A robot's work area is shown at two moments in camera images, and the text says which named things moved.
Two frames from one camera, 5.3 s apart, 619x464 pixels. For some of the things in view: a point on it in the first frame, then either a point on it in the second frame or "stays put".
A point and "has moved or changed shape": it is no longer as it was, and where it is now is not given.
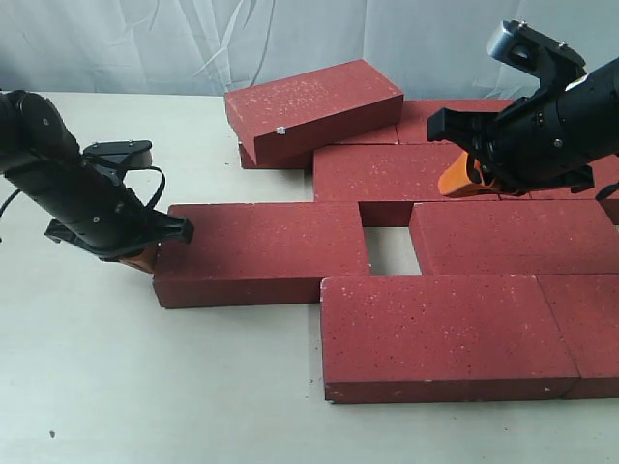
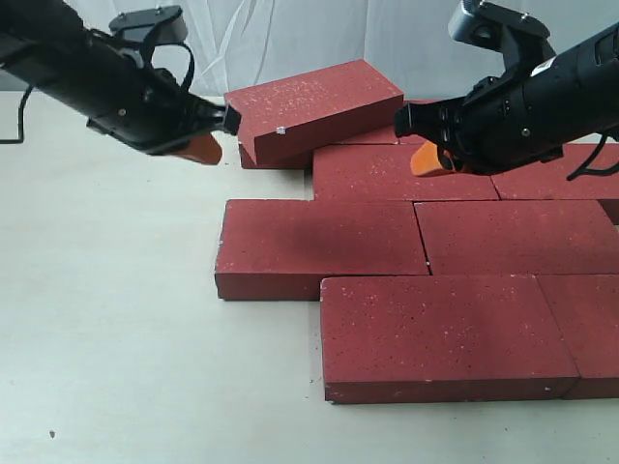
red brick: [385, 173] stays put
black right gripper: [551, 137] → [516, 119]
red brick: [585, 307] stays put
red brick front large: [421, 338] stays put
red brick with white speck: [288, 115] stays put
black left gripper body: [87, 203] → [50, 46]
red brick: [259, 253] has moved or changed shape
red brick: [515, 238] stays put
